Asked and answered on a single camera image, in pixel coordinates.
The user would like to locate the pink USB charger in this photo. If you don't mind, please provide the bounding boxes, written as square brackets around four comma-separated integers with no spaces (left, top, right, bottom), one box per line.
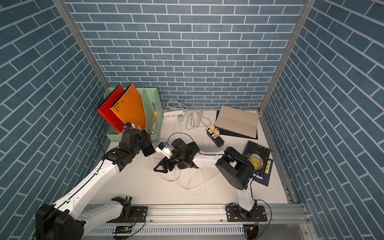
[214,128,220,138]

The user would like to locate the phone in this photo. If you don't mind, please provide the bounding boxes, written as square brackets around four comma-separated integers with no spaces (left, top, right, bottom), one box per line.
[142,141,155,157]

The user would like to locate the black book gold emblem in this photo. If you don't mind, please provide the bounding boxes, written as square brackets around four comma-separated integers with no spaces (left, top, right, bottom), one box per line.
[243,141,271,179]

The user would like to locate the black USB power strip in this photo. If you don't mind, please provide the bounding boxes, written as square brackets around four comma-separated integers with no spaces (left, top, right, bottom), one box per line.
[207,129,224,148]

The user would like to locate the white coiled power cord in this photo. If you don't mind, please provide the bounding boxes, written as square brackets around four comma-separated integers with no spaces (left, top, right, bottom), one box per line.
[165,99,211,130]

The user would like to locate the dark blue booklet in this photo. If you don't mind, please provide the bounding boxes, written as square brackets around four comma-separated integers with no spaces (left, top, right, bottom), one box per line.
[255,159,274,187]

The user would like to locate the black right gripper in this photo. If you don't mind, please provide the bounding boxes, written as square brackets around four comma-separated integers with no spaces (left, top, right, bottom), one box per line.
[154,154,187,174]

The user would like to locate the green mesh file organizer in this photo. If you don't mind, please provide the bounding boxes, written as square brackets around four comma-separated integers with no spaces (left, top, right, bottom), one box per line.
[104,87,164,143]

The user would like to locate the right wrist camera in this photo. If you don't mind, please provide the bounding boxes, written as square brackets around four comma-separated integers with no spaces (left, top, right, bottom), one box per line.
[155,142,172,159]

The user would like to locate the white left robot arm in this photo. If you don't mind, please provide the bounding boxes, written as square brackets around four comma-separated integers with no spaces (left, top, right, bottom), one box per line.
[33,128,155,240]

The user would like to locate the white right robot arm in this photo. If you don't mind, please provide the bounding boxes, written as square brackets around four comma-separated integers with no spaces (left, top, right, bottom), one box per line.
[154,138,255,213]

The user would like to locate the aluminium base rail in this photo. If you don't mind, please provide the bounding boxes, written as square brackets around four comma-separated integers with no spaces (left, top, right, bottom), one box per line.
[85,202,314,240]

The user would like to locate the white power strip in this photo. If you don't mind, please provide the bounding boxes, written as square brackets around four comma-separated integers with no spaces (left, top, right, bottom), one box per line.
[163,110,185,119]

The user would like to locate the orange file folder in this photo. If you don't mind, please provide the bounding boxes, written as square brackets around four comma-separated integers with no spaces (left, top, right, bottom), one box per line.
[110,84,147,130]

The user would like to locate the red file folder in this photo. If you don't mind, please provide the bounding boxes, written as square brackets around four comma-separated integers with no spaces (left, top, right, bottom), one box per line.
[97,85,125,134]

